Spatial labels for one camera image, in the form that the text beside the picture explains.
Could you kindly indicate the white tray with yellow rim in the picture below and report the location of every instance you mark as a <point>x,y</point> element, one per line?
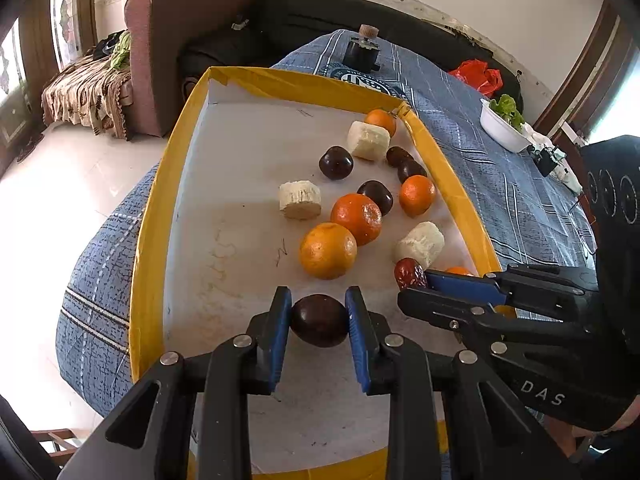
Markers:
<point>240,150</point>

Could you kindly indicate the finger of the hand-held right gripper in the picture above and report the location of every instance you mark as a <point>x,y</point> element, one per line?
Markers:
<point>430,307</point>
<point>460,285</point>

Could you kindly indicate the black chair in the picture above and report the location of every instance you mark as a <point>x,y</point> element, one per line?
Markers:
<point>20,445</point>

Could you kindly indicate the green lettuce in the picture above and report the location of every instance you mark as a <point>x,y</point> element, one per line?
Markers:
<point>507,107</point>

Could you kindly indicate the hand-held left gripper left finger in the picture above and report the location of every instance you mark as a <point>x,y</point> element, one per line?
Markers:
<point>281,340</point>

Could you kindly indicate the wooden stool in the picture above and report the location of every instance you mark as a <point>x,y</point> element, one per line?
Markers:
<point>60,442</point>

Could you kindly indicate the blue plaid blanket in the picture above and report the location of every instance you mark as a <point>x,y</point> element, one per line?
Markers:
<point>500,185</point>

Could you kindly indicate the green garment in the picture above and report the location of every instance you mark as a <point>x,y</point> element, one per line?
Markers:
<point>120,52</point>

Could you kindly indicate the peeled white banana piece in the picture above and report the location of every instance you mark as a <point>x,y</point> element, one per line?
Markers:
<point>299,200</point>
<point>367,141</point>
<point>420,242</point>

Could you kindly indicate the white bowl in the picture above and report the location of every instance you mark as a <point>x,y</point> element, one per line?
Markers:
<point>500,132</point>

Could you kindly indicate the small orange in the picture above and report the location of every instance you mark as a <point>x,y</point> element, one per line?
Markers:
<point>381,120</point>
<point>417,195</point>
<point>457,271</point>

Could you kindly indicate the white cloth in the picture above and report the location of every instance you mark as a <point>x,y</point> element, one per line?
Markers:
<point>539,137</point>

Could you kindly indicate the black bottle with cork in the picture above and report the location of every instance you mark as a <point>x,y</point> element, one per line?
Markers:
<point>362,55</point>

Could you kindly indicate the large orange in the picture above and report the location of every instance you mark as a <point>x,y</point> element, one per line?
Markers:
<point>356,217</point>
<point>328,251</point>

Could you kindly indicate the patterned brown throw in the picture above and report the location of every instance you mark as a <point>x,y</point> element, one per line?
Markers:
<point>85,95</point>

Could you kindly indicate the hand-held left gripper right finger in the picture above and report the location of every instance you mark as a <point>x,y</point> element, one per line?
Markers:
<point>356,340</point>

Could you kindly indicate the red plastic bag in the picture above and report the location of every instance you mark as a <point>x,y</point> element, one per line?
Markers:
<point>475,76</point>

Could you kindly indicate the dark purple plum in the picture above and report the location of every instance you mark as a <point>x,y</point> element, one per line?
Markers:
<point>320,320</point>
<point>336,162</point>
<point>376,194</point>
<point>411,171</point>

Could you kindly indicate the black sofa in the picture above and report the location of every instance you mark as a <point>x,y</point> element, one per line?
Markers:
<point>310,15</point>

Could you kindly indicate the brown armchair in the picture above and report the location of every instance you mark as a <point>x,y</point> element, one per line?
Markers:
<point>165,35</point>

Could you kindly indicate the red date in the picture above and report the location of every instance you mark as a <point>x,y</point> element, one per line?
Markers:
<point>407,272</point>
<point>396,156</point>

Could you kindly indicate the black holder cup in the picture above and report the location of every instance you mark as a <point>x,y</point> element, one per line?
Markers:
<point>545,160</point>

